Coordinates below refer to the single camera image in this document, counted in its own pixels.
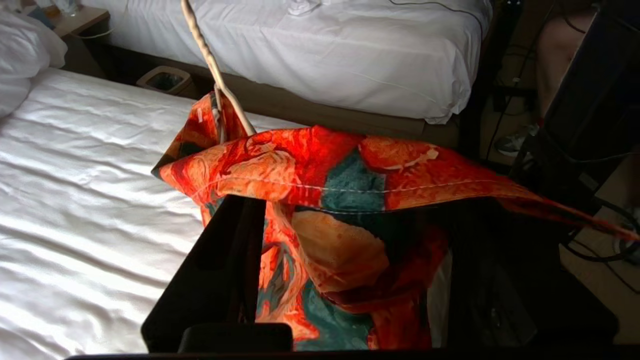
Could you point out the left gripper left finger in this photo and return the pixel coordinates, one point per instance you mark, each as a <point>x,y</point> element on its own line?
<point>210,280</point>

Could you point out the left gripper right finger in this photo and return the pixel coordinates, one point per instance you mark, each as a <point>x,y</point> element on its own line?
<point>520,300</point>

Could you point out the orange and teal patterned shirt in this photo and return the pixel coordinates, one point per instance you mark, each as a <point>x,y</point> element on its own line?
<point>300,165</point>

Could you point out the bed with white sheet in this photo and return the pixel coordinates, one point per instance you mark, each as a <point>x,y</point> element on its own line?
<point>75,200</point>

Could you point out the bed with white duvet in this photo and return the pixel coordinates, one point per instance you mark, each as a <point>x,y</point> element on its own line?
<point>325,50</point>

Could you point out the brown waste bin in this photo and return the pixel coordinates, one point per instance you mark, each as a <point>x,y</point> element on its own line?
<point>165,80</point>

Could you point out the black equipment stand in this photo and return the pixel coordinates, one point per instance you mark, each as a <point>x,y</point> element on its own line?
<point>590,100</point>

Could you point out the wooden nightstand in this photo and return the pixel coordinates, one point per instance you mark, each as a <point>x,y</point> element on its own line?
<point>82,22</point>

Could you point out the crumpled white cloth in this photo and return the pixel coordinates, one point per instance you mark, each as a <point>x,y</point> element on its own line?
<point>302,5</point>

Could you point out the white pillow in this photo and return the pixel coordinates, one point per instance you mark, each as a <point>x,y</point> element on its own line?
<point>22,52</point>

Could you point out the clear drinking glass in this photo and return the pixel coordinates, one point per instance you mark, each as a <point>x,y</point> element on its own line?
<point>66,6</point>

